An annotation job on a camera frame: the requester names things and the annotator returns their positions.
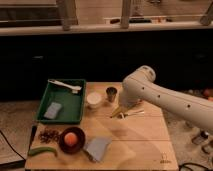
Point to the silver fork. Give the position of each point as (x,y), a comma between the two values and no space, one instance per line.
(126,114)

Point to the white brush in tray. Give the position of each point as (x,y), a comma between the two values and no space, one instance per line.
(74,89)

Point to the blue grey cloth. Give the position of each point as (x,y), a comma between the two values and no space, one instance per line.
(96,148)

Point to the green pepper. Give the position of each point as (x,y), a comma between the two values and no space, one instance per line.
(39,150)

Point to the orange fruit in bowl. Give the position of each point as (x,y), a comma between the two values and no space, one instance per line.
(70,139)

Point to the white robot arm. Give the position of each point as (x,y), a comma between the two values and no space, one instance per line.
(139,85)

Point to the small metal cup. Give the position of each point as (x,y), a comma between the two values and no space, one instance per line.
(111,94)

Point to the bunch of dark grapes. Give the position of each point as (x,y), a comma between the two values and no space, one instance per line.
(48,135)

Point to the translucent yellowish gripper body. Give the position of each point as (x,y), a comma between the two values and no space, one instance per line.
(125,108)

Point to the blue sponge in tray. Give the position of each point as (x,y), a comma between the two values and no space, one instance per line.
(52,110)

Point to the dark brown bowl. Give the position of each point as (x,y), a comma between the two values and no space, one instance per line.
(78,146)

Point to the yellow banana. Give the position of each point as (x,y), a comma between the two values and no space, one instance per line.
(116,112)

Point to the green plastic tray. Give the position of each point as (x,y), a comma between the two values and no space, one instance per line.
(72,104)

